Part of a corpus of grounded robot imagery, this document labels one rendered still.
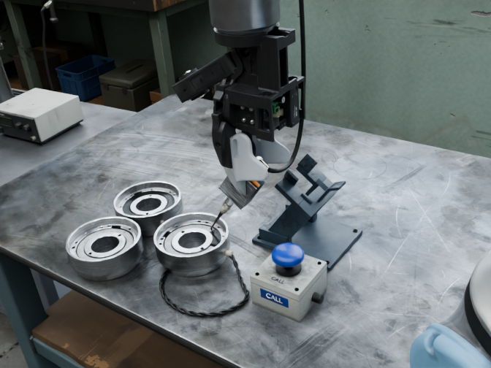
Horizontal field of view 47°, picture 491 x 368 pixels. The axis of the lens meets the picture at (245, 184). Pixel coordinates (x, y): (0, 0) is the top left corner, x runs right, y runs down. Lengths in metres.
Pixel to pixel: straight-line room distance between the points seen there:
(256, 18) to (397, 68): 1.78
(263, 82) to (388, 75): 1.78
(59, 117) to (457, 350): 1.30
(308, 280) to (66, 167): 0.59
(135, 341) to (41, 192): 0.31
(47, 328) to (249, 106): 0.68
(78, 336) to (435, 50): 1.67
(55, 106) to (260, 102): 0.99
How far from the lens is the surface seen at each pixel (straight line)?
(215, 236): 0.80
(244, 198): 0.73
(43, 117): 1.52
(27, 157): 1.49
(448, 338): 0.40
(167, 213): 0.85
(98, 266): 0.79
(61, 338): 1.13
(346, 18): 2.38
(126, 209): 0.90
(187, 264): 0.76
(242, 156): 0.67
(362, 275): 0.77
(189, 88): 0.70
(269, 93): 0.62
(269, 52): 0.60
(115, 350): 1.07
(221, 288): 0.76
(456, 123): 2.36
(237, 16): 0.59
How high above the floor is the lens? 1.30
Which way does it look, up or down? 31 degrees down
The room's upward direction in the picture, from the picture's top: 5 degrees counter-clockwise
